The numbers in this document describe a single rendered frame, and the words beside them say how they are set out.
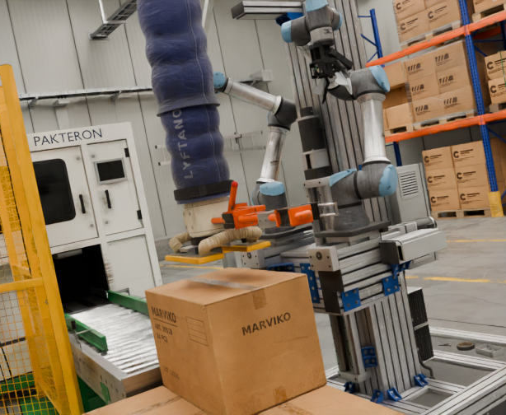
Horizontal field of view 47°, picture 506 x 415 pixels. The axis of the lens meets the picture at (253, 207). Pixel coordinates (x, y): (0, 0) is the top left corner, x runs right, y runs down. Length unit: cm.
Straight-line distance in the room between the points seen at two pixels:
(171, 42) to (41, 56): 985
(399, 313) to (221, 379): 111
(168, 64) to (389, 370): 163
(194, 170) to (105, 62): 1027
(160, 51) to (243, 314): 95
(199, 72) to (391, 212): 114
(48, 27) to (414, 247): 1043
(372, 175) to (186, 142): 73
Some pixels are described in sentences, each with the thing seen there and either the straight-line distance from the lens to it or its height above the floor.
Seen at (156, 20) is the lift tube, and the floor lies 191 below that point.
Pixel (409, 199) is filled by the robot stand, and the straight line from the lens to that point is 277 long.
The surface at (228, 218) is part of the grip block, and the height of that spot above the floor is 119.
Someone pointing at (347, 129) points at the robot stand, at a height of 144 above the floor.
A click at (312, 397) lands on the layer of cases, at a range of 207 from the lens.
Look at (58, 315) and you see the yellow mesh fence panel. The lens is 317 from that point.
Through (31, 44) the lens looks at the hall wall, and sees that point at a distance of 1194.
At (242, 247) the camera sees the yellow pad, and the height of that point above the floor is 107.
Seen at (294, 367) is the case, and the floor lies 64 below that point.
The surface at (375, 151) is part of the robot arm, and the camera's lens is 233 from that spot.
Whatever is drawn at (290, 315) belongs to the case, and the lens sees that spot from 203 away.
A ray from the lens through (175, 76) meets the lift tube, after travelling 210.
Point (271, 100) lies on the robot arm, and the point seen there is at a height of 165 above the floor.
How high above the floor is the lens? 131
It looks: 3 degrees down
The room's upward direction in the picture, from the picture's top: 11 degrees counter-clockwise
